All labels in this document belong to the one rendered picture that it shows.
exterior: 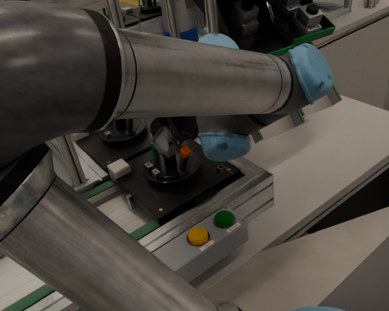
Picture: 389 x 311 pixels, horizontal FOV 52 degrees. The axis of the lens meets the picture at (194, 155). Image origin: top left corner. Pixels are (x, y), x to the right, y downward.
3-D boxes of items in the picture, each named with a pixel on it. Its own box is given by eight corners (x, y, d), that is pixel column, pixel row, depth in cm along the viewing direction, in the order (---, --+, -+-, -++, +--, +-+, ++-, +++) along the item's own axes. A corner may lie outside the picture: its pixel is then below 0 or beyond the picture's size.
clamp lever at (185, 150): (188, 170, 94) (191, 150, 88) (181, 174, 93) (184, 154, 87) (179, 160, 95) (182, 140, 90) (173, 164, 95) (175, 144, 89)
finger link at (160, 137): (155, 162, 91) (171, 143, 83) (141, 140, 91) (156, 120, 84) (165, 157, 92) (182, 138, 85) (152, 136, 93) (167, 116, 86)
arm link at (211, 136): (247, 134, 54) (231, 64, 57) (192, 161, 61) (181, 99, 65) (281, 141, 59) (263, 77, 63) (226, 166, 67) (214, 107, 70)
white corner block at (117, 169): (133, 177, 102) (129, 164, 100) (118, 185, 100) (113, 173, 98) (125, 169, 106) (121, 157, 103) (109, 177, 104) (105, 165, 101)
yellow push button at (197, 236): (212, 240, 81) (211, 233, 80) (197, 251, 79) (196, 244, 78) (200, 230, 84) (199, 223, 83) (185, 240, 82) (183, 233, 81)
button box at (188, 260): (249, 240, 87) (247, 219, 83) (170, 297, 78) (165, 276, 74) (228, 223, 92) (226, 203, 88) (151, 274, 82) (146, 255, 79)
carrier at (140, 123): (181, 137, 115) (174, 99, 108) (107, 174, 105) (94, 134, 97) (139, 110, 132) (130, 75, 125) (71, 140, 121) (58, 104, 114)
